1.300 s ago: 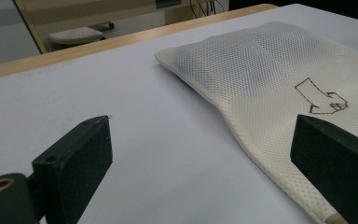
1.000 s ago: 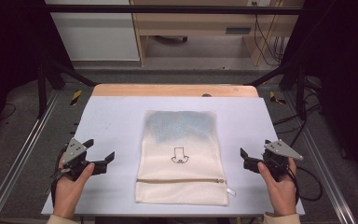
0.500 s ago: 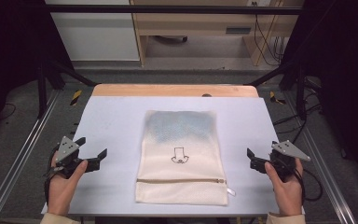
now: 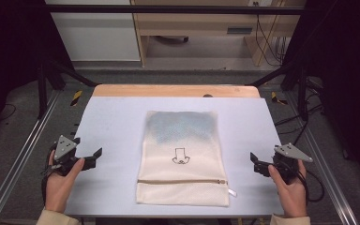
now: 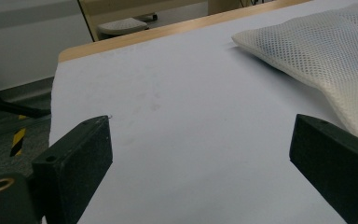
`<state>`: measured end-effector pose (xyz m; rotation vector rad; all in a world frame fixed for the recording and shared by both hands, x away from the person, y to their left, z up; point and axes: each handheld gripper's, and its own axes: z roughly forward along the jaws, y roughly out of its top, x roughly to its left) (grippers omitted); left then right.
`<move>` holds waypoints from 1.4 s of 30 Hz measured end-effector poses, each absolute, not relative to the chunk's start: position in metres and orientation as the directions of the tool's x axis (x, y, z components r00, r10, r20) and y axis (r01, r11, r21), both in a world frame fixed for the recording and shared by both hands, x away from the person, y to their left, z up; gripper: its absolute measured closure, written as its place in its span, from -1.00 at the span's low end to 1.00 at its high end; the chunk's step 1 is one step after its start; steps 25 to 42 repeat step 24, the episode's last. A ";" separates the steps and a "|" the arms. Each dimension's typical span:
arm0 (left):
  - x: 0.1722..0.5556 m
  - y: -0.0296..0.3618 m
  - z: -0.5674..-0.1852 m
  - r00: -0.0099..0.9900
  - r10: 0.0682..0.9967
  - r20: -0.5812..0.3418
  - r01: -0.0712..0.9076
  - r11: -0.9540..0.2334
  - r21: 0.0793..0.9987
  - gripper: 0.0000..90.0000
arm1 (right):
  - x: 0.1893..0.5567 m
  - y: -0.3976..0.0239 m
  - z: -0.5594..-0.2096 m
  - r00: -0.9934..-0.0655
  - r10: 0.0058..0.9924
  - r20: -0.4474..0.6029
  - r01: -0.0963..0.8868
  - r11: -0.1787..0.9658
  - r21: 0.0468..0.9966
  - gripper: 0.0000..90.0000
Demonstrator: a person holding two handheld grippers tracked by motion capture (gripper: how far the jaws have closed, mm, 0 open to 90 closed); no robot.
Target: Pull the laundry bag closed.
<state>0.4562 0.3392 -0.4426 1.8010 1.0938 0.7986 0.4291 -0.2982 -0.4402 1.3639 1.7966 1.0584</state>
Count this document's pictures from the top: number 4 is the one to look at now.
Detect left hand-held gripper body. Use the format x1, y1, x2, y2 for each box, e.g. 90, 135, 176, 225
48, 134, 83, 177

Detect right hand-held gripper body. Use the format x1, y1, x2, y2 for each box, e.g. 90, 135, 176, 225
271, 142, 314, 185

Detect cream mesh laundry bag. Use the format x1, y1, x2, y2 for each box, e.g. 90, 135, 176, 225
135, 110, 238, 207

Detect person's right hand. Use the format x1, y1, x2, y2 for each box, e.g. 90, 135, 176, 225
267, 158, 308, 218

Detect person's left hand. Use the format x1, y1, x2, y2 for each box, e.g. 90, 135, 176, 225
44, 150, 85, 215

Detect white foam mat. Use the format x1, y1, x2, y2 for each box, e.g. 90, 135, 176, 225
64, 96, 285, 218

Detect black metal stand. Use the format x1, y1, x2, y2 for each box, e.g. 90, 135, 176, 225
37, 58, 98, 120
247, 61, 311, 122

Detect wooden table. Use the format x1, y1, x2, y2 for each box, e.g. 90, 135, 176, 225
92, 82, 262, 98

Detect black curtain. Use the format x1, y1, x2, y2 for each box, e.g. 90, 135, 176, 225
282, 0, 360, 184
0, 0, 74, 149

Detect white cabinet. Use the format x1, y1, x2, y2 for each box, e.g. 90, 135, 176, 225
44, 0, 142, 63

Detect light wooden desk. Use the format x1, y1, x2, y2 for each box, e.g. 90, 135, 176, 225
129, 0, 308, 68

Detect black horizontal bar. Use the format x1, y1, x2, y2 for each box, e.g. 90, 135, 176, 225
42, 4, 308, 16

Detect right hand-held gripper cable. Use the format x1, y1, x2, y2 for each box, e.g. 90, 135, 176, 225
295, 170, 311, 208

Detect hand-held gripper cable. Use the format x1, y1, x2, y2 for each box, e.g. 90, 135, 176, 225
40, 164, 58, 208
295, 170, 311, 208

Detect silver metal rail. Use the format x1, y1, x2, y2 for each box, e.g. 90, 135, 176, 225
0, 89, 61, 225
284, 91, 359, 225

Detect left hand-held gripper cable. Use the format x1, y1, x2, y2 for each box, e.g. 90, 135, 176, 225
40, 164, 58, 208

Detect black looped floor cable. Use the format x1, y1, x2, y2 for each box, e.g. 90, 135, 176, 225
306, 169, 325, 203

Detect black floor cables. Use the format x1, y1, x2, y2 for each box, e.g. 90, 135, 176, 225
274, 93, 324, 148

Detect yellow-handled tool left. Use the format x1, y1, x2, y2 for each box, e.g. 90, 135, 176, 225
69, 89, 84, 108

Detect yellow-handled tool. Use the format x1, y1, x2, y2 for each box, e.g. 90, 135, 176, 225
270, 91, 289, 106
69, 89, 84, 108

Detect yellow-handled tool right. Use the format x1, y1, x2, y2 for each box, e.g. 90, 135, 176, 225
270, 91, 289, 106

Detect thin black floor cable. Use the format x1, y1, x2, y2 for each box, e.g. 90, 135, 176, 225
0, 102, 17, 122

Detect black hanging cables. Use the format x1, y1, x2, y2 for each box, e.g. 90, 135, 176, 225
252, 1, 288, 68

